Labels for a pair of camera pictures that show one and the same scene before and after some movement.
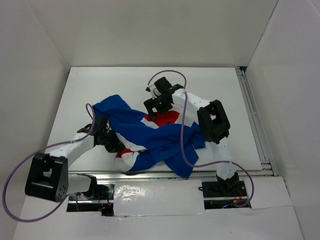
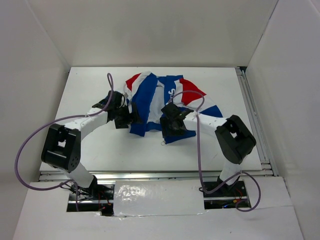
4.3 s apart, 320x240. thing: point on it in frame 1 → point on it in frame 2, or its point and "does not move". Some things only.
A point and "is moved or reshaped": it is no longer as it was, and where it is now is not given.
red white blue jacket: (151, 140) is moved or reshaped
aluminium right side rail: (258, 132) does not move
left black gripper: (117, 146) → (129, 119)
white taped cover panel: (158, 197) does not move
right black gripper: (150, 103) → (165, 122)
